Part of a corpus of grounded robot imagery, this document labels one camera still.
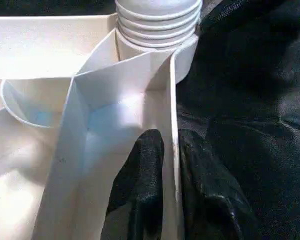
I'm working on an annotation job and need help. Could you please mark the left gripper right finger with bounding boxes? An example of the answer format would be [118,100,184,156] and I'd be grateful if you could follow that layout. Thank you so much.
[177,128,260,240]

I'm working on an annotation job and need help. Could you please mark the white plastic table top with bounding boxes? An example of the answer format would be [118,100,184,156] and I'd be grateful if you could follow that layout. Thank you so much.
[0,13,198,240]

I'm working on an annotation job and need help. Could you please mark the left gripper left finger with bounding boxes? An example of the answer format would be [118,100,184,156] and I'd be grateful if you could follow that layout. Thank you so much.
[106,128,165,240]

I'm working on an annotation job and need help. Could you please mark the white plastic table leg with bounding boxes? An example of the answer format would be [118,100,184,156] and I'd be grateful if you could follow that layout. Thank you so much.
[113,0,203,52]

